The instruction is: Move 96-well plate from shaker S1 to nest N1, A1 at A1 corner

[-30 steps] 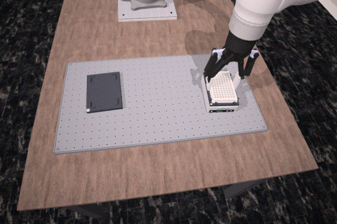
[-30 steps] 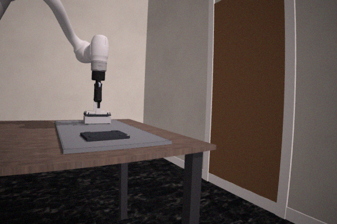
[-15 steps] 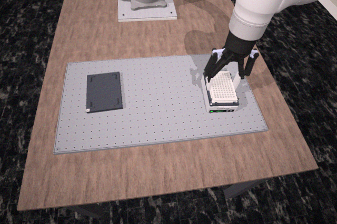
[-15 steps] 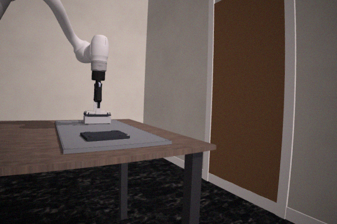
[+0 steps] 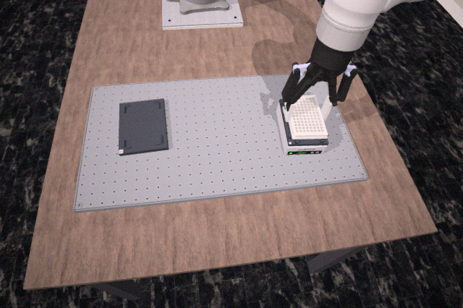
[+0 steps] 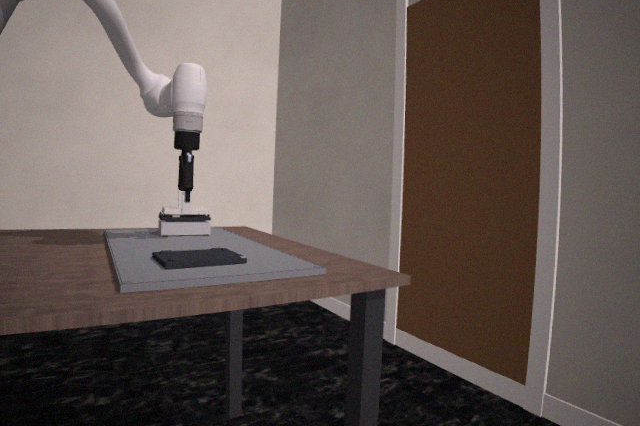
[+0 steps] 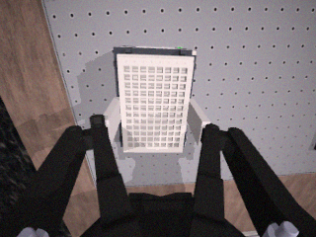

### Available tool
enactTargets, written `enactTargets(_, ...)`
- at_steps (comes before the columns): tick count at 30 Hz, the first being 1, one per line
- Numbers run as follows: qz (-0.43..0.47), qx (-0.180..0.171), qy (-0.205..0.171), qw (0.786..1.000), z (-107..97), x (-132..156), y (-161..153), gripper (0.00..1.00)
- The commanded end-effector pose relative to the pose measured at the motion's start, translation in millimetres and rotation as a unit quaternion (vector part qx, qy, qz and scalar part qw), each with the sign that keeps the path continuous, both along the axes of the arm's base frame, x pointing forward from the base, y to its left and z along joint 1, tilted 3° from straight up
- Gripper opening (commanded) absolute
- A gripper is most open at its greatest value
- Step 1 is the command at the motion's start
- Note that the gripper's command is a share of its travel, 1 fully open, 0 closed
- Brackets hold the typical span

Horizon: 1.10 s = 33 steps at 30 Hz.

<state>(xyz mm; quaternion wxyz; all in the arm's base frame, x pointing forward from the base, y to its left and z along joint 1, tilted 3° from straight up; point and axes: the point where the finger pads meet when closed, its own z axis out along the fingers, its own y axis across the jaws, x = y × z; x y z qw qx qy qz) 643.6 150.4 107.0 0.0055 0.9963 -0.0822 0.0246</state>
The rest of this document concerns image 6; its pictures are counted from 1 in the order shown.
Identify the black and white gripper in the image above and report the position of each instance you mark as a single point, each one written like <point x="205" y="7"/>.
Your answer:
<point x="186" y="141"/>

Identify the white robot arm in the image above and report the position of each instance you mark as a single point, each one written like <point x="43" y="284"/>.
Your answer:
<point x="186" y="93"/>

